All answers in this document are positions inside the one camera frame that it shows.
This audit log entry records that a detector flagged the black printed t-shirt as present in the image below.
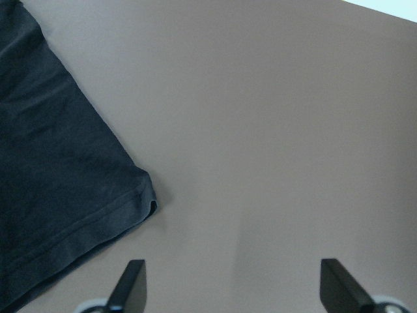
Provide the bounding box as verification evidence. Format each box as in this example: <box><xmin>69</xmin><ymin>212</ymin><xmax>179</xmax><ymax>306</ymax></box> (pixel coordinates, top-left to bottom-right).
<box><xmin>1</xmin><ymin>1</ymin><xmax>157</xmax><ymax>312</ymax></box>

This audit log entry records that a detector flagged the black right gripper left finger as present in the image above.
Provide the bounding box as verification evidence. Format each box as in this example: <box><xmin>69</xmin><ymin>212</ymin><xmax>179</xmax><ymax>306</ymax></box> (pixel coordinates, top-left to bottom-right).
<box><xmin>108</xmin><ymin>260</ymin><xmax>147</xmax><ymax>313</ymax></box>

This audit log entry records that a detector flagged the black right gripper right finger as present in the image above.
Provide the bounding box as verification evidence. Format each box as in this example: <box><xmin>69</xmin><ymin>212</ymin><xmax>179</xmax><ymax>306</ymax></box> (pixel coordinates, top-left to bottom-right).
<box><xmin>320</xmin><ymin>258</ymin><xmax>375</xmax><ymax>313</ymax></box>

